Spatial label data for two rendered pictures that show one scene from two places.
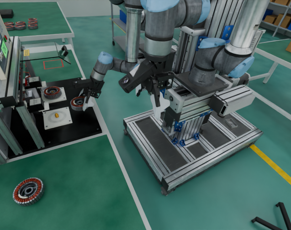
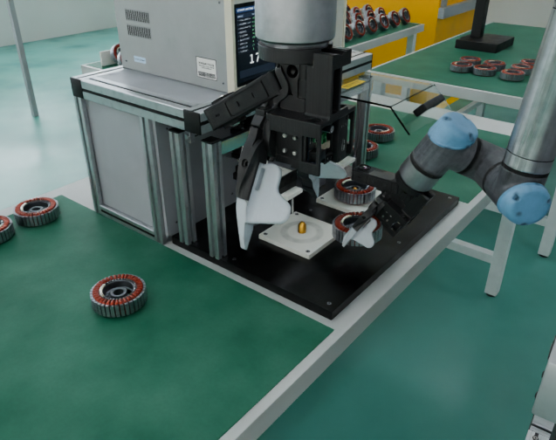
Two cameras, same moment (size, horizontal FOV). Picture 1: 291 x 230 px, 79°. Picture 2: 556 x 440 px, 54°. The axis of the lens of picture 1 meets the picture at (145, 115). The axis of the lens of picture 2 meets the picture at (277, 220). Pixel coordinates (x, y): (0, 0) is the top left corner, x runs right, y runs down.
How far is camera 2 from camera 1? 0.58 m
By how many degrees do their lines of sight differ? 55
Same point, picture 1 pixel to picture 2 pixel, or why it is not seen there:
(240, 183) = not seen: outside the picture
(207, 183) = not seen: outside the picture
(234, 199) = not seen: outside the picture
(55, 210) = (99, 351)
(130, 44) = (525, 109)
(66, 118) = (309, 244)
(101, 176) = (205, 381)
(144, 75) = (244, 92)
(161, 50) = (264, 24)
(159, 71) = (294, 104)
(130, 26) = (543, 51)
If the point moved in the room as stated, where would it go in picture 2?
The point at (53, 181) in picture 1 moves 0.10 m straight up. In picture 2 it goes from (155, 315) to (149, 275)
